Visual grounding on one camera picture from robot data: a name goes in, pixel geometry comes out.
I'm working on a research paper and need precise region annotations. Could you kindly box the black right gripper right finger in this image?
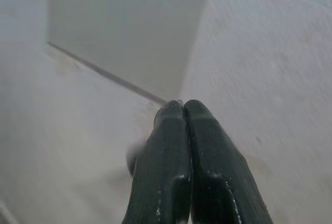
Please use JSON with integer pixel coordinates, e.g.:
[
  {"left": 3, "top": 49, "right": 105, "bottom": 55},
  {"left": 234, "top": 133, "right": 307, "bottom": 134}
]
[{"left": 184, "top": 99, "right": 275, "bottom": 224}]

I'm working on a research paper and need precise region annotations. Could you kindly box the grey wall panel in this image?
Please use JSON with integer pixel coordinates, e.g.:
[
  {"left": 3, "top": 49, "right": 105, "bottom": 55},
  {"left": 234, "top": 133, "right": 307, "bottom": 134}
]
[{"left": 46, "top": 0, "right": 216, "bottom": 104}]

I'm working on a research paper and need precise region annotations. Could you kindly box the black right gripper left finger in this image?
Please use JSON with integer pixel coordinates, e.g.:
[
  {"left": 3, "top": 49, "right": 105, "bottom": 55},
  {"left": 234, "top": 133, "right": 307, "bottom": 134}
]
[{"left": 121, "top": 100, "right": 193, "bottom": 224}]

